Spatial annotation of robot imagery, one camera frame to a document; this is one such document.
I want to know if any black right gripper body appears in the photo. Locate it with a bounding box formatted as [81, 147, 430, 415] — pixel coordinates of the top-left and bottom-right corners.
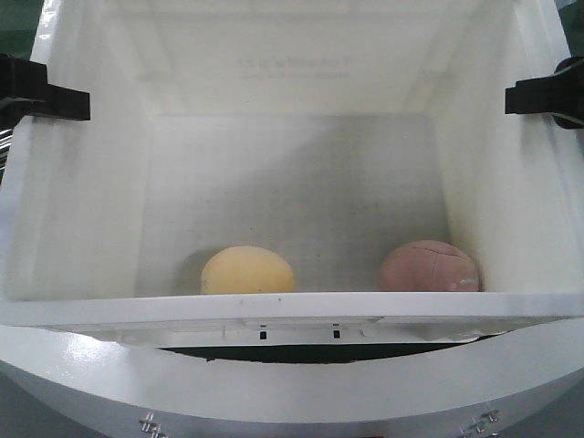
[551, 57, 583, 130]

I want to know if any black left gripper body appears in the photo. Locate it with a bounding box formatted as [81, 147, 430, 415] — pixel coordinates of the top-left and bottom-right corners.
[1, 54, 26, 132]

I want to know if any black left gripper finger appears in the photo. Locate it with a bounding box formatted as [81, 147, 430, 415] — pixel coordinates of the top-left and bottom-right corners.
[23, 59, 90, 121]

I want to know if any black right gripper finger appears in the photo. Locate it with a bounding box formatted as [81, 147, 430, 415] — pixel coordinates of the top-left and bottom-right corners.
[504, 75, 584, 118]

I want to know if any pink plush ball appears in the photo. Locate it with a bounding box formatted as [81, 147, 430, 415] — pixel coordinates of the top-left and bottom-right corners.
[379, 240, 481, 292]

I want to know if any white plastic tote box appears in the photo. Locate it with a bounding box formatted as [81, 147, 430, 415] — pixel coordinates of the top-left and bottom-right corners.
[1, 1, 583, 346]

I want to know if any beige plush ball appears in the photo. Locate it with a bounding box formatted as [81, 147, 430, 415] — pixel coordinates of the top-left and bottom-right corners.
[201, 245, 296, 295]

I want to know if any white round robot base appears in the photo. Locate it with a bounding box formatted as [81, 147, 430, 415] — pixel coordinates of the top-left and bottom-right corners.
[1, 320, 583, 437]

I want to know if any metal rods bundle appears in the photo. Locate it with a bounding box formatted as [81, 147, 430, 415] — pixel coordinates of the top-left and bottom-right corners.
[0, 129, 13, 172]

